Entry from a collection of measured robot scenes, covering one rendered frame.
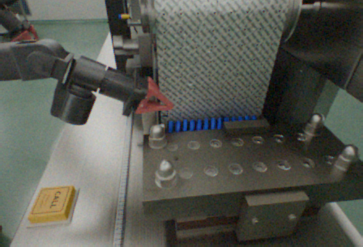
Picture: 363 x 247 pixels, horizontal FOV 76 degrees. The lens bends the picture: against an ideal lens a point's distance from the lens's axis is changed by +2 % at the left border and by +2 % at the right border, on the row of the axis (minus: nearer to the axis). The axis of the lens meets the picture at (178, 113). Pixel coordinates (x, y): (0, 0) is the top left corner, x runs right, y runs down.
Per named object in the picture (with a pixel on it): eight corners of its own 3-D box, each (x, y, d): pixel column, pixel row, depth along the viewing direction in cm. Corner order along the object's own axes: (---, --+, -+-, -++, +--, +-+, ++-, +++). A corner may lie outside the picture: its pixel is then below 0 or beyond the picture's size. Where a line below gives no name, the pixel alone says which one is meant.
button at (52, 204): (44, 194, 51) (40, 187, 50) (76, 190, 52) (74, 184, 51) (31, 224, 46) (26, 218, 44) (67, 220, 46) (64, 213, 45)
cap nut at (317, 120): (299, 125, 51) (305, 109, 48) (314, 125, 51) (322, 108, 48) (309, 137, 48) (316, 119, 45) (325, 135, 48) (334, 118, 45)
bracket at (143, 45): (135, 134, 68) (121, 29, 51) (157, 132, 69) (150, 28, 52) (134, 146, 64) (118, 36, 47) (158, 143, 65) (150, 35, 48)
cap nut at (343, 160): (327, 157, 43) (336, 139, 40) (345, 155, 43) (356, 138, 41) (341, 172, 40) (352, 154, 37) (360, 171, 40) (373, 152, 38)
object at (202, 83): (161, 126, 53) (156, 48, 42) (258, 119, 55) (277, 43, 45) (161, 128, 53) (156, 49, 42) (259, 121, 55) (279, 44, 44)
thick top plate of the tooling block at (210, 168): (145, 154, 52) (143, 134, 48) (312, 141, 56) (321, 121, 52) (144, 223, 39) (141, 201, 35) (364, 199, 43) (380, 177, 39)
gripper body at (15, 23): (30, 22, 87) (12, 4, 83) (23, 29, 79) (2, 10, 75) (17, 31, 88) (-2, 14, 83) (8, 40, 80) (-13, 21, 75)
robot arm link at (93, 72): (71, 55, 39) (78, 49, 44) (59, 91, 41) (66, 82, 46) (112, 71, 41) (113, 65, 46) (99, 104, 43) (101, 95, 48)
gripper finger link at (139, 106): (166, 125, 49) (125, 110, 46) (164, 107, 55) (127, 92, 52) (181, 100, 46) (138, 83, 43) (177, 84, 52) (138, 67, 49)
